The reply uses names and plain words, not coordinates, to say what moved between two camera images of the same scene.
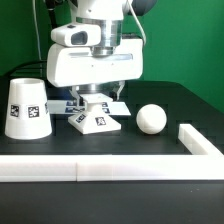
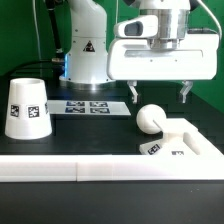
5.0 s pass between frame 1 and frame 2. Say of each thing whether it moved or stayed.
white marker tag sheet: stayed
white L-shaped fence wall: stayed
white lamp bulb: stayed
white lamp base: moved
